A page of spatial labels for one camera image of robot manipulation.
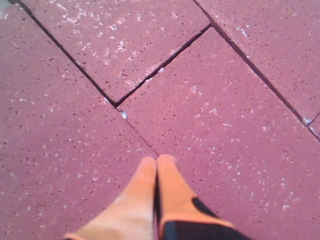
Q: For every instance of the right gripper black orange right finger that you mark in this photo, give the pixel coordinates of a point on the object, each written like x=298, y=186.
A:
x=181, y=215

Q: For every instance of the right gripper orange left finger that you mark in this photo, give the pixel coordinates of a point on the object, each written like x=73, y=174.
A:
x=131, y=215

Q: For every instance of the red brick with metal studs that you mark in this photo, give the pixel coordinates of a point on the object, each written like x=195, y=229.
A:
x=119, y=42

